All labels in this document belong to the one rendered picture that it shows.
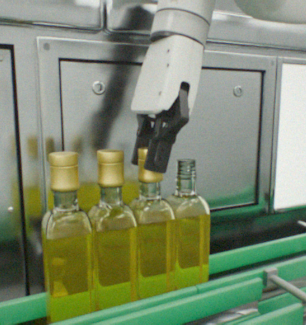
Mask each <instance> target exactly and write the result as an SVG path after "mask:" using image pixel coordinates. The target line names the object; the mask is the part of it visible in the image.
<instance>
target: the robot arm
mask: <svg viewBox="0 0 306 325"><path fill-rule="evenodd" d="M215 2H216V0H158V3H157V9H156V14H155V17H154V22H153V26H152V31H151V34H150V39H149V40H150V43H151V45H150V47H149V50H148V52H147V53H146V56H145V58H144V61H143V65H142V68H141V71H140V75H139V78H138V82H137V85H136V89H135V94H134V97H133V101H132V104H131V109H132V111H133V113H136V114H137V115H136V118H137V121H138V129H137V132H136V142H135V147H134V150H133V155H132V158H131V164H132V165H135V166H138V149H139V148H142V147H148V151H147V156H145V161H144V165H143V168H144V169H145V170H147V171H153V172H157V173H166V172H167V168H168V163H169V159H170V155H171V150H172V146H173V144H174V143H175V141H176V136H177V134H178V133H179V132H180V130H182V128H183V127H184V126H185V125H186V124H187V123H188V122H189V117H190V115H191V112H192V108H193V105H194V101H195V98H196V92H197V86H198V83H199V79H200V75H201V67H202V62H203V53H204V49H205V46H206V40H207V37H208V32H209V29H210V24H211V19H212V16H213V10H214V7H215ZM234 2H235V3H237V5H238V7H239V8H240V9H241V10H242V12H244V13H245V14H246V15H248V16H250V17H252V18H256V19H259V20H263V21H268V22H274V23H286V24H295V25H306V0H234ZM149 114H154V115H155V118H154V117H150V116H149ZM151 122H154V125H153V127H152V123H151ZM163 123H166V124H165V125H164V126H163Z"/></svg>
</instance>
